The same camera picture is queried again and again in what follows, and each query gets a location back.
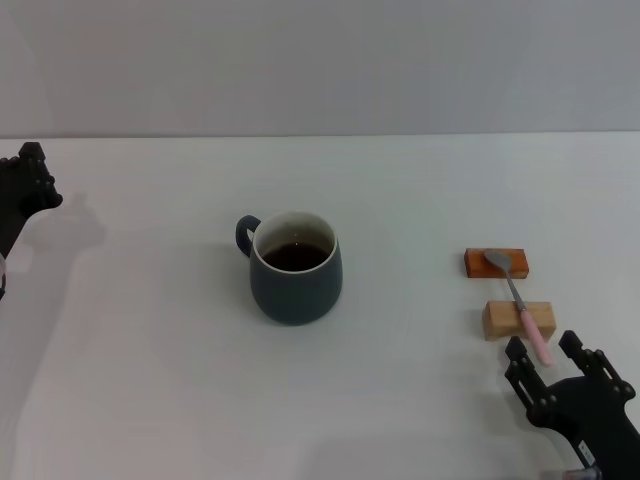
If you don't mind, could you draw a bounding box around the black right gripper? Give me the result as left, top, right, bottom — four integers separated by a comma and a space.
503, 329, 640, 480

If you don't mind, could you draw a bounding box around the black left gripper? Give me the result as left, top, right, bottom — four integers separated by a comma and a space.
0, 142, 64, 259

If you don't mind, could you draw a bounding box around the pink handled metal spoon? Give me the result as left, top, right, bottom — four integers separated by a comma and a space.
482, 248, 554, 366

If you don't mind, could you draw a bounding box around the dark grey ceramic mug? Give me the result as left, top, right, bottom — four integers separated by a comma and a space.
235, 211, 345, 327

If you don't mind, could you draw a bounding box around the dark coffee liquid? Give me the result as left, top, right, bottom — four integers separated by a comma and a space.
261, 241, 335, 273

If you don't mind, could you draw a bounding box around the light wooden arch block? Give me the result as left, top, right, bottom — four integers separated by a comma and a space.
482, 300, 558, 345

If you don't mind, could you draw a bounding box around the dark brown wooden block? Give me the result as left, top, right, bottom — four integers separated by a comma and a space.
462, 247, 530, 280

